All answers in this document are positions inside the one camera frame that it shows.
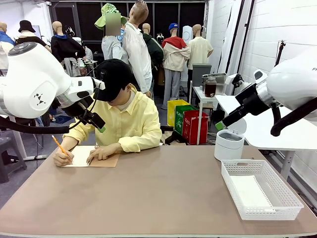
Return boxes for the black bucket hat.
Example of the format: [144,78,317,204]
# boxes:
[18,19,37,34]

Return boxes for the person's left hand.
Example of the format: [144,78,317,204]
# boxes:
[93,144,117,161]

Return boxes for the brown spiral notebook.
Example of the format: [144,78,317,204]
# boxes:
[61,145,120,168]

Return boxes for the red recycling bin bag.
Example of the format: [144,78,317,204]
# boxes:
[182,110,209,145]

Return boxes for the small white side table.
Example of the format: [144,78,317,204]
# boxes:
[190,85,226,146]

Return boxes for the white stand frame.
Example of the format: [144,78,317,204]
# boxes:
[9,116,48,161]

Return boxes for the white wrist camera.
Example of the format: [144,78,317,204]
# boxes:
[225,73,252,94]
[93,77,106,90]

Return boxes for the person's right hand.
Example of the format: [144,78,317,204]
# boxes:
[53,150,74,168]

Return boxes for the person's right forearm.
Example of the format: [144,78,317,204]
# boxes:
[58,137,80,153]

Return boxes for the black baseball cap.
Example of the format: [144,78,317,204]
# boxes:
[93,59,134,102]

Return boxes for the person in yellow shirt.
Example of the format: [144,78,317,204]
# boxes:
[63,84,163,153]

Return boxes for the tall mannequin in white shirt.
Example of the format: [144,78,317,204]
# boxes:
[122,0,154,99]

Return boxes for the large white table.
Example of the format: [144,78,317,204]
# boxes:
[214,95,317,180]

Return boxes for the mannequin in dark green jacket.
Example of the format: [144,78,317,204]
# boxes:
[142,23,164,86]

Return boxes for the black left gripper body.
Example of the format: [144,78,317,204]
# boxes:
[61,95,95,118]

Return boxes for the mannequin in grey vest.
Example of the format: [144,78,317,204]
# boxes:
[101,12,129,65]

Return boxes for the steel tray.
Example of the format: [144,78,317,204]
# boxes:
[202,72,227,85]

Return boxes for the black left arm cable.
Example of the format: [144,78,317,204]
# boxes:
[0,83,102,134]

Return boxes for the mannequin in cream shirt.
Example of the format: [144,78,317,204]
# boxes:
[187,24,214,71]

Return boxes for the white torso form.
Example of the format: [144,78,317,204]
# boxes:
[182,25,194,82]

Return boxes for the mannequin in blue white top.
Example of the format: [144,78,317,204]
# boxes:
[0,21,16,70]

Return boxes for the grey box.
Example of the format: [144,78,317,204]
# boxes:
[192,63,212,87]

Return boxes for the mannequin in black hoodie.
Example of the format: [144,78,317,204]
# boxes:
[51,21,87,77]

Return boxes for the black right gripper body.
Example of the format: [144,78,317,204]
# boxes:
[234,83,271,117]

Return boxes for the mannequin in red beige jacket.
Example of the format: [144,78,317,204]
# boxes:
[161,28,191,110]

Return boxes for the brown glass jar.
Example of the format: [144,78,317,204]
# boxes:
[205,76,217,98]

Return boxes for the yellow pencil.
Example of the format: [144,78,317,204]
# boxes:
[51,135,74,164]

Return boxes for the yellow recycling bin bag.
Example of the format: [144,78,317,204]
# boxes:
[167,99,190,127]

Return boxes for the black chair base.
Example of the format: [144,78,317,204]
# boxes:
[160,125,189,146]

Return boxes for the green checked sun hat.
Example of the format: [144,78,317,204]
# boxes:
[94,2,128,31]

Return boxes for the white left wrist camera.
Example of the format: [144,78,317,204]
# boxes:
[93,77,106,90]

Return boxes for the white perforated plastic basket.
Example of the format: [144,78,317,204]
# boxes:
[220,159,305,221]

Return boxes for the white paper sheet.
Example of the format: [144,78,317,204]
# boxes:
[229,175,276,213]

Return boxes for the grey step stool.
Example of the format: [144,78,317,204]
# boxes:
[0,137,27,184]

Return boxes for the black tripod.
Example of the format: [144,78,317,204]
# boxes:
[276,39,287,66]

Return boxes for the white lidded trash bin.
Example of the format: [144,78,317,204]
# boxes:
[214,118,248,162]

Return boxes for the green recycling bin bag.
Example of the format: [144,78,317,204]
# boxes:
[174,104,198,136]

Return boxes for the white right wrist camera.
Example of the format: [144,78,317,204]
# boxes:
[225,73,252,94]

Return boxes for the mannequin in black cream top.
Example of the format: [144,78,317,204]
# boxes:
[14,29,52,53]

